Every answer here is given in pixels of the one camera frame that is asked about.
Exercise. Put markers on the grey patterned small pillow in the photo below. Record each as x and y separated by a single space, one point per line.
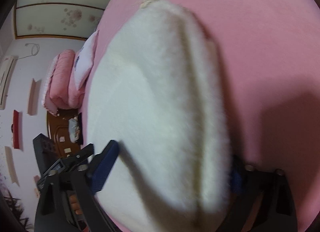
73 129

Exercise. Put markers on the white cushion blue print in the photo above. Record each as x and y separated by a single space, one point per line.
84 60

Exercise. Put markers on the folded pink quilt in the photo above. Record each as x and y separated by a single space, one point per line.
59 90

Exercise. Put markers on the pink wall shelf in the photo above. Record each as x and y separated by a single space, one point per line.
33 98

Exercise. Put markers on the white air conditioner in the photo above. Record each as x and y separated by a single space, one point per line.
7 67

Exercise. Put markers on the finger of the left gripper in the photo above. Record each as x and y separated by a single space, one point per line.
79 157

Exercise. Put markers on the white fluffy cardigan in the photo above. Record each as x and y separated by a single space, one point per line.
157 92

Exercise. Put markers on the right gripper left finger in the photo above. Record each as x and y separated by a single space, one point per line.
53 210

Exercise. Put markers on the pink plush bed blanket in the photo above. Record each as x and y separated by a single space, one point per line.
268 57

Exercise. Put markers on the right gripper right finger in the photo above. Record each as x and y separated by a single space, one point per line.
277 210

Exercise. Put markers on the red wall decoration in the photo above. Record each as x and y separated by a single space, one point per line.
16 128

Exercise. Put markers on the brown wooden headboard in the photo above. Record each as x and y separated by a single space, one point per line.
57 127

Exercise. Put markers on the person's left hand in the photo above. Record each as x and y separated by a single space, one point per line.
76 210

